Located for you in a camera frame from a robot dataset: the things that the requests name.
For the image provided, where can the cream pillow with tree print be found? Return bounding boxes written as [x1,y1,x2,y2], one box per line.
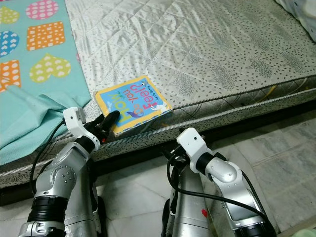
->
[274,0,316,33]

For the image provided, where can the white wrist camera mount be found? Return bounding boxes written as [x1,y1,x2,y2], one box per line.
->
[176,127,210,171]
[63,107,102,151]

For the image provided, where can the silver robot right leg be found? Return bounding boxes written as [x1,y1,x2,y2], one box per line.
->
[160,168,215,237]

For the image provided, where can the blue yellow children's book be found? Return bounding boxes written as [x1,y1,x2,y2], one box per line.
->
[95,77,173,138]

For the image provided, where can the grey quilted mattress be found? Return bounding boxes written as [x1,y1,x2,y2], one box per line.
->
[0,0,316,188]

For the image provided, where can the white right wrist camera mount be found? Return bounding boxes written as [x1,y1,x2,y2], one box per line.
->
[176,127,210,171]

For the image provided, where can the silver robot left leg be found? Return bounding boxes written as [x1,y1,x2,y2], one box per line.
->
[69,183,104,237]

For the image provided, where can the silver robot leg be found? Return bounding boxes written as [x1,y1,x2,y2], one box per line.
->
[69,183,104,237]
[160,168,215,237]

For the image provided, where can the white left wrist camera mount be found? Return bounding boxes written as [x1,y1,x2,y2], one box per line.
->
[63,107,102,151]

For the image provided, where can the teal blanket with colourful shapes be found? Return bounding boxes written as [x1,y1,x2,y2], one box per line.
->
[0,0,93,166]

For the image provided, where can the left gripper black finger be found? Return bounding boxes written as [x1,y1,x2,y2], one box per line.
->
[103,110,120,130]

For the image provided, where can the black bed frame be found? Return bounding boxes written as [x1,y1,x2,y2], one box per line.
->
[0,94,316,208]

